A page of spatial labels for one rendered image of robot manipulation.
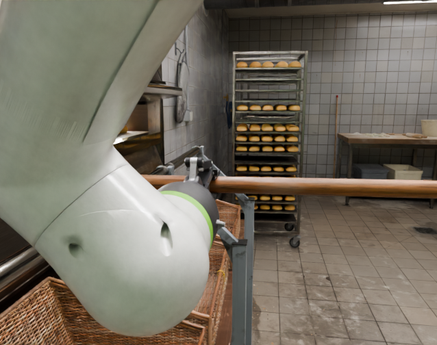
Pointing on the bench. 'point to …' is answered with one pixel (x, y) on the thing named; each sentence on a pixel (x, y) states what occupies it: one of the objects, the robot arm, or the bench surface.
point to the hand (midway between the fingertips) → (209, 184)
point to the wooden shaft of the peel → (318, 186)
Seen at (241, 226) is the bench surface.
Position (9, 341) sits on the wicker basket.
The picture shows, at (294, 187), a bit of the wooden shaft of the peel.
